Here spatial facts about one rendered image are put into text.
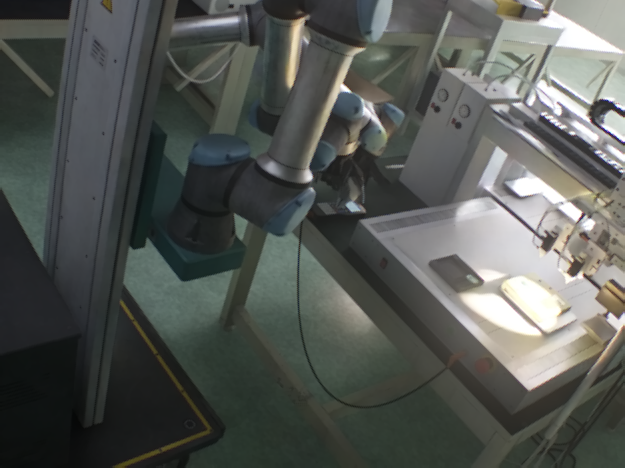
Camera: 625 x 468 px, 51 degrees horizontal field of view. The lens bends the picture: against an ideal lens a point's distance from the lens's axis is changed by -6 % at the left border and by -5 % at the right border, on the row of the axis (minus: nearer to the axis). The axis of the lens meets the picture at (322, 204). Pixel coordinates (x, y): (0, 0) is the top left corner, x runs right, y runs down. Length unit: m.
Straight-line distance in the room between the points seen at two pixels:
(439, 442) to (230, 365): 0.86
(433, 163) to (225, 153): 1.25
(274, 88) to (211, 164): 0.22
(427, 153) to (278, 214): 1.25
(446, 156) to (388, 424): 1.04
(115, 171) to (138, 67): 0.24
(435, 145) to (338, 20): 1.30
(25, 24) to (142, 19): 1.96
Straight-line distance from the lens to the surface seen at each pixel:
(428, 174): 2.50
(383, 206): 2.40
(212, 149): 1.37
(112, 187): 1.45
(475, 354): 1.86
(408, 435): 2.72
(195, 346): 2.71
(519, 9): 4.54
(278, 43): 1.38
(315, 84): 1.26
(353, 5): 1.22
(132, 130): 1.37
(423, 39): 4.61
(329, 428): 2.40
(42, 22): 3.23
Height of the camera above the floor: 1.92
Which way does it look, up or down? 31 degrees down
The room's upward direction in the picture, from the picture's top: 20 degrees clockwise
